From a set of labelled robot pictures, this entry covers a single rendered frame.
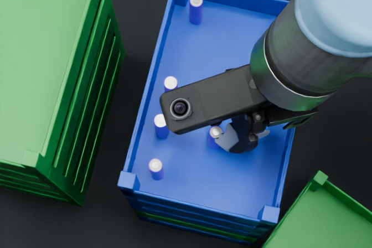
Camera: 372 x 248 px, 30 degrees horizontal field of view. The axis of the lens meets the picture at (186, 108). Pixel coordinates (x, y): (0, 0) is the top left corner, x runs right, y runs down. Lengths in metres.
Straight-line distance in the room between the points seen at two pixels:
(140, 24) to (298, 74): 0.75
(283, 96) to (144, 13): 0.72
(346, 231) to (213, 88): 0.61
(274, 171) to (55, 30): 0.36
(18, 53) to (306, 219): 0.58
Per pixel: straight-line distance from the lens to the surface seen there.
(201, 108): 0.73
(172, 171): 0.93
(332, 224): 1.27
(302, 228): 1.26
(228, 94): 0.72
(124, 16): 1.35
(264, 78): 0.66
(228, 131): 0.82
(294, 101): 0.67
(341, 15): 0.56
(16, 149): 0.97
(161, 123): 0.88
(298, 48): 0.60
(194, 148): 0.94
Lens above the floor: 1.24
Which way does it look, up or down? 75 degrees down
